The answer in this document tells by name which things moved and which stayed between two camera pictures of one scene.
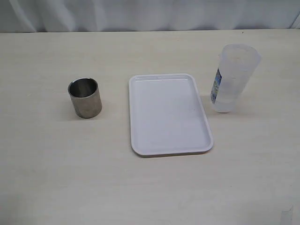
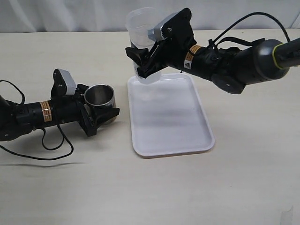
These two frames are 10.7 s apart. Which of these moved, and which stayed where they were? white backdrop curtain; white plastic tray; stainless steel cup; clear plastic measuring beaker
Moved: stainless steel cup; clear plastic measuring beaker
Stayed: white plastic tray; white backdrop curtain
